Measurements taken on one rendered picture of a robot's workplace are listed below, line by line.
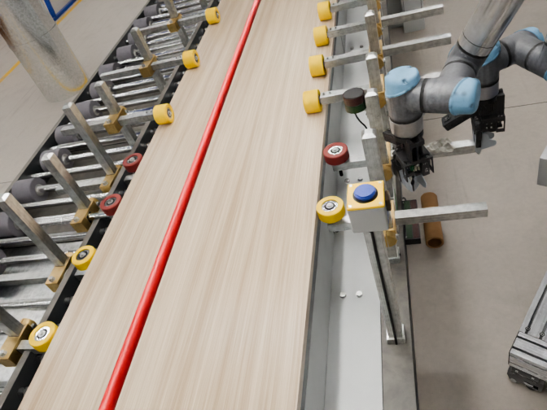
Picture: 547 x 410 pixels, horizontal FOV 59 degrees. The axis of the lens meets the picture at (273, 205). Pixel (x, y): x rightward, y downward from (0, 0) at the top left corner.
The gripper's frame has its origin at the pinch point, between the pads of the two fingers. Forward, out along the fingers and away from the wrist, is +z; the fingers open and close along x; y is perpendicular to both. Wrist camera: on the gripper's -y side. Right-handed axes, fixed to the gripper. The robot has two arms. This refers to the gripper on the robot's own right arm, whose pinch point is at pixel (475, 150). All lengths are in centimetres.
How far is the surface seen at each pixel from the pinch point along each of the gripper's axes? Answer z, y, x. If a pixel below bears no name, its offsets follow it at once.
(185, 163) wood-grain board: -8, -97, 5
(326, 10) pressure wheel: -13, -49, 96
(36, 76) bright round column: 52, -356, 256
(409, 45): -13, -16, 48
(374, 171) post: -23.9, -27.6, -30.8
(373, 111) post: -24.0, -27.7, -5.8
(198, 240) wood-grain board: -8, -82, -33
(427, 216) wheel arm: -1.1, -16.4, -26.6
